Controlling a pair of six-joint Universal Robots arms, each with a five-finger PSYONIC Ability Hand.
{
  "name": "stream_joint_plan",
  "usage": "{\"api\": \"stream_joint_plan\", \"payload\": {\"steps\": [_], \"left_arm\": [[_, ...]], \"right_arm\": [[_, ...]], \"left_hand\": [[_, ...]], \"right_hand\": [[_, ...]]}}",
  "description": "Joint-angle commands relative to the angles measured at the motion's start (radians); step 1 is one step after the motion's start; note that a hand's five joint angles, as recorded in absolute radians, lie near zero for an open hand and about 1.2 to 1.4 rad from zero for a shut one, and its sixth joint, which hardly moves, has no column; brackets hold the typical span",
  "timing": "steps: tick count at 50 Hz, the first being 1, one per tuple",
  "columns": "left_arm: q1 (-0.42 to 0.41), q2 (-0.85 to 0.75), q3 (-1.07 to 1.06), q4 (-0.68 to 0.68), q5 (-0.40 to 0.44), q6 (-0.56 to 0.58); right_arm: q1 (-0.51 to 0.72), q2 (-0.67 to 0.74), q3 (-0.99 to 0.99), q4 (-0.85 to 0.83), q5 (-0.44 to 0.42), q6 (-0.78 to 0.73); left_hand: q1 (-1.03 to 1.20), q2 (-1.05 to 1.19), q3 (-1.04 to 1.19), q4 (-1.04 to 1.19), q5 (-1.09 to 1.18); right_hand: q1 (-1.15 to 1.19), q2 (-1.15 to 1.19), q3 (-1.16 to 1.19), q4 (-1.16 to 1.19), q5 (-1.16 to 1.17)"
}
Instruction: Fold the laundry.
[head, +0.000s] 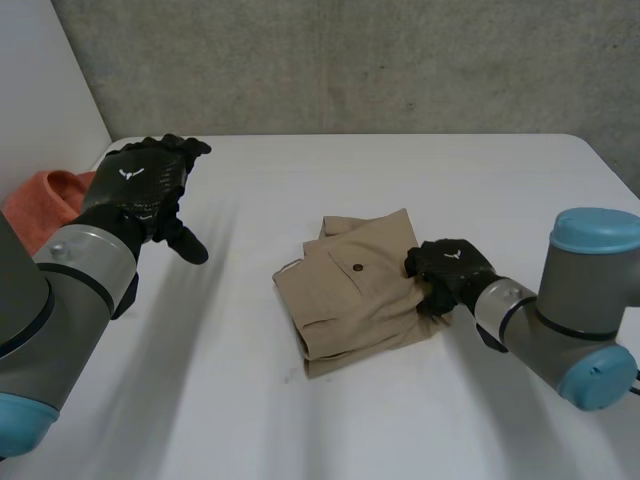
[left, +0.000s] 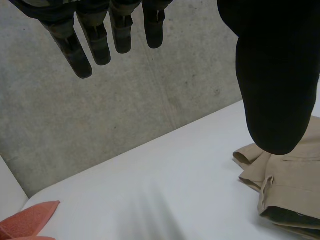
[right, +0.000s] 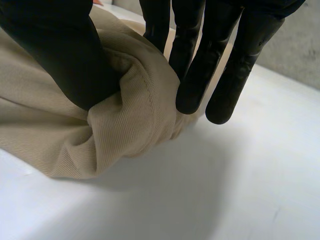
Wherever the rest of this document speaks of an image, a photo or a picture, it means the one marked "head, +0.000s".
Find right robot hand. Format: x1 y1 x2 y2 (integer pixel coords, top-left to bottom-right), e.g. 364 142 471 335
403 238 504 318

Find beige shorts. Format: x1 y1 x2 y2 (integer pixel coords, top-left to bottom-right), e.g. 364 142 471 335
272 208 451 380

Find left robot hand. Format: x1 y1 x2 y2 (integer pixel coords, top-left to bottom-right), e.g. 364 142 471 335
72 133 213 266

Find coral towel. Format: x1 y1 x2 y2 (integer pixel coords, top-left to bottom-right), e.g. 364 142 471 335
1 170 99 257

